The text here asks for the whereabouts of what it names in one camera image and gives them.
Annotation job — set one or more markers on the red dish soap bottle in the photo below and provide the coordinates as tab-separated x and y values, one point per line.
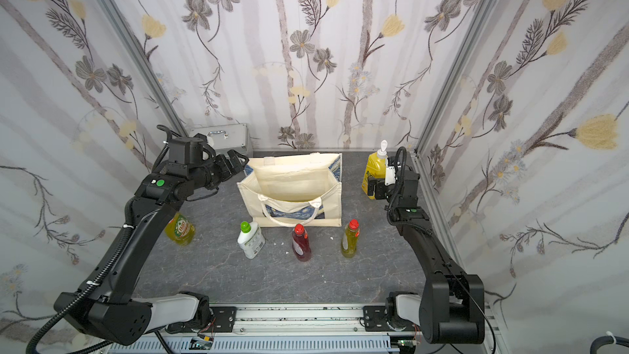
301	243

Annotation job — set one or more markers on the silver metal case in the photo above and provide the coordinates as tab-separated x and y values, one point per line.
227	137

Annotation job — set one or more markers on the large yellow pump soap bottle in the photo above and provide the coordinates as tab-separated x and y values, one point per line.
376	169

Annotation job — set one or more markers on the yellow-green bottle red cap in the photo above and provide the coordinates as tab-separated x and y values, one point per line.
350	238

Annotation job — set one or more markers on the white bottle green cap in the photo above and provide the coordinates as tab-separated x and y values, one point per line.
251	239

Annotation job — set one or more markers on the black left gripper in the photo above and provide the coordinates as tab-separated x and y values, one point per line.
222	168

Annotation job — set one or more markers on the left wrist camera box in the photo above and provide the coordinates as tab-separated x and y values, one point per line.
187	150

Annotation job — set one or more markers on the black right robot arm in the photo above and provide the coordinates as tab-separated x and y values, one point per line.
450	310

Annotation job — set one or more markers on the cream canvas shopping bag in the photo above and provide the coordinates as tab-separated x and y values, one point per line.
292	190

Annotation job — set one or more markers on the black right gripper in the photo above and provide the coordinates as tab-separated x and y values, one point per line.
382	189

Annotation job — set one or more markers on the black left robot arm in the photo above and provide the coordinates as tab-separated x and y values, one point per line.
103	306

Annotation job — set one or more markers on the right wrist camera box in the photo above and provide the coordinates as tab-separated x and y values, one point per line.
390	173

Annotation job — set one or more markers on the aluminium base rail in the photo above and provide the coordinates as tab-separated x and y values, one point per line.
300	328

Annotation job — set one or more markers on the green Fairy bottle at left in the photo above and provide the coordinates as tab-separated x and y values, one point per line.
180	230

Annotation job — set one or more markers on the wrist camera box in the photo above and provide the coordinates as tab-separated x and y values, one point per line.
187	150
390	173

